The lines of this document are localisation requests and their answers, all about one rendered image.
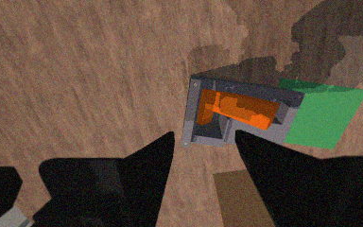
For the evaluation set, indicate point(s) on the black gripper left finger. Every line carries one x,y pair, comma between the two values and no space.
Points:
137,182

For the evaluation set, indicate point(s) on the orange l-shaped part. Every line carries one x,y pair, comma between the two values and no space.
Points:
251,110

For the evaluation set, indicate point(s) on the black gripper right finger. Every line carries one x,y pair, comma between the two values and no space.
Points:
297,189

